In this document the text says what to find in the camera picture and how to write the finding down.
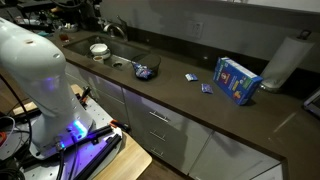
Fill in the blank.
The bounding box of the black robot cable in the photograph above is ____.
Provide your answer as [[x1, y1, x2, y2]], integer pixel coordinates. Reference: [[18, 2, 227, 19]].
[[0, 74, 33, 149]]

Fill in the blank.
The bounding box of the wooden table board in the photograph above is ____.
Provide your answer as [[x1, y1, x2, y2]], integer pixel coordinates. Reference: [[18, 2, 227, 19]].
[[12, 83, 153, 180]]

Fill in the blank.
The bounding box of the white and blue snack pack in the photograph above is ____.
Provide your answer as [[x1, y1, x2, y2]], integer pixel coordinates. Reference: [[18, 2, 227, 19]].
[[184, 73, 199, 83]]

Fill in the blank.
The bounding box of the pile of blue snack packs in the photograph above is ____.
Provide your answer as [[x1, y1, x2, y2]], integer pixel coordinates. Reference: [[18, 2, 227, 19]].
[[132, 63, 154, 80]]

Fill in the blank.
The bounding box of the blue cardboard food box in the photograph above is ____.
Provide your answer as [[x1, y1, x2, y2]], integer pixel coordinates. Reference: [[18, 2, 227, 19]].
[[212, 56, 264, 106]]

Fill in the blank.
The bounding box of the glass with red drink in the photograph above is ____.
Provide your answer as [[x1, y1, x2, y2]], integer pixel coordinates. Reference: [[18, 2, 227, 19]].
[[58, 31, 71, 44]]

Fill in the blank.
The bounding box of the long black aluminium rail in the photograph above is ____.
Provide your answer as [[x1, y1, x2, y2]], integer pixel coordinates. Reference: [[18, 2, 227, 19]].
[[73, 133, 123, 180]]

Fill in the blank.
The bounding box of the white ceramic bowl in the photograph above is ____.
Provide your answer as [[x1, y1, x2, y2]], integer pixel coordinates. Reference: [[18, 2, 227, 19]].
[[89, 43, 112, 60]]

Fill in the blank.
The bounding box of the metal kitchen faucet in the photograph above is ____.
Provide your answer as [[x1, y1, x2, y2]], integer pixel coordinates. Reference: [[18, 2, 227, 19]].
[[101, 15, 129, 42]]

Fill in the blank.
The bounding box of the dark blue snack pack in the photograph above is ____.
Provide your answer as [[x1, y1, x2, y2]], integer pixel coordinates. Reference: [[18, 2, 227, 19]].
[[200, 83, 214, 95]]

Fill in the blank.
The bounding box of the steel kitchen sink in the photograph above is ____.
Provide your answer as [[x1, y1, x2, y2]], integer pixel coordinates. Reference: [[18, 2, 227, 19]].
[[63, 34, 152, 72]]

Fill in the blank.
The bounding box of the black wire mesh basket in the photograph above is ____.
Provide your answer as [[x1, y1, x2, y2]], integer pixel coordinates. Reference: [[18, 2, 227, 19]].
[[130, 53, 162, 81]]

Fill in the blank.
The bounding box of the short metal drawer handle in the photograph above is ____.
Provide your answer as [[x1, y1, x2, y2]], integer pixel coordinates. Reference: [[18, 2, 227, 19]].
[[148, 146, 165, 159]]

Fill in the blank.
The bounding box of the medium metal drawer handle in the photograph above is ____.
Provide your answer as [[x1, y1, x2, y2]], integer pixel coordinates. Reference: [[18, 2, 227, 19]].
[[148, 130, 167, 142]]

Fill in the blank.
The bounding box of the white lower kitchen cabinet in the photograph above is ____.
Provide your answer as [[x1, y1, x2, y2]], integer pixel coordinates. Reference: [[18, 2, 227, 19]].
[[64, 61, 285, 180]]

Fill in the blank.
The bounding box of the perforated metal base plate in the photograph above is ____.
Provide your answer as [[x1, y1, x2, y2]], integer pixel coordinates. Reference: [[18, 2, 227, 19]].
[[0, 96, 123, 180]]

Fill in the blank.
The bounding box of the white paper towel roll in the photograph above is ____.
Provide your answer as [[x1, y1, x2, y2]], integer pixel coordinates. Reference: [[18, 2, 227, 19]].
[[260, 35, 315, 91]]

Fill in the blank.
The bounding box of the orange black clamp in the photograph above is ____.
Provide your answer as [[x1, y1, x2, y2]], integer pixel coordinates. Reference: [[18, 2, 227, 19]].
[[77, 85, 92, 108], [109, 119, 131, 133]]

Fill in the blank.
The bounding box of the white wall outlet plate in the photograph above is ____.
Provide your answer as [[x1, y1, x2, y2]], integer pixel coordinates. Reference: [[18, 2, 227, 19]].
[[187, 20, 205, 39]]

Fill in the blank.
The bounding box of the black base power cable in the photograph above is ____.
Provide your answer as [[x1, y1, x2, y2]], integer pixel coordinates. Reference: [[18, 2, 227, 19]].
[[54, 143, 68, 180]]

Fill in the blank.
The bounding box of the short black aluminium rail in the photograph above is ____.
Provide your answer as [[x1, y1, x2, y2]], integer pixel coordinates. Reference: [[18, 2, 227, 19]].
[[71, 124, 115, 145]]

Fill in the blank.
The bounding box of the long metal drawer handle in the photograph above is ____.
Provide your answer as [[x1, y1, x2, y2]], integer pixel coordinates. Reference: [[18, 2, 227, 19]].
[[148, 110, 171, 124]]

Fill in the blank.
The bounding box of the dark countertop appliance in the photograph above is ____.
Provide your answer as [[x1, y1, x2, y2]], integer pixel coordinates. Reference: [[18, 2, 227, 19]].
[[302, 87, 320, 118]]

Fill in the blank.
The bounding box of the small white cup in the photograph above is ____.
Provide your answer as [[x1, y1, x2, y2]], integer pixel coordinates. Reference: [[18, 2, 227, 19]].
[[92, 55, 105, 65]]

